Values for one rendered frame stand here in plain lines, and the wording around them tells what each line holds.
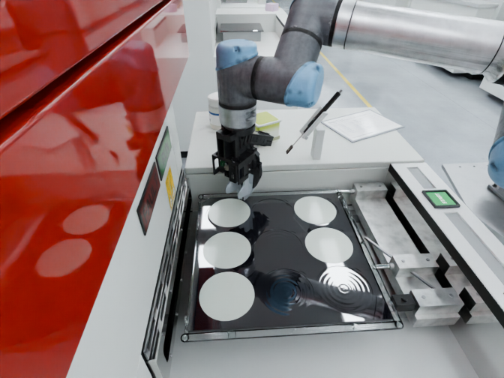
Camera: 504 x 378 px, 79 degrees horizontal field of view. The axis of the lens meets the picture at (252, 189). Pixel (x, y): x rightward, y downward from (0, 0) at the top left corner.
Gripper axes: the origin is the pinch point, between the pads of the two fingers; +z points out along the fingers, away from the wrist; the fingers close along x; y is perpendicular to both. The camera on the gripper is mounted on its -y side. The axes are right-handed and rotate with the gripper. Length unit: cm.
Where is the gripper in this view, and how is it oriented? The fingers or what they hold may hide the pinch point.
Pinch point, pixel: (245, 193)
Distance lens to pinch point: 76.4
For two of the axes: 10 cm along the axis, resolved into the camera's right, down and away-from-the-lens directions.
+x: 8.3, 3.4, -4.4
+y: -5.6, 5.1, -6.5
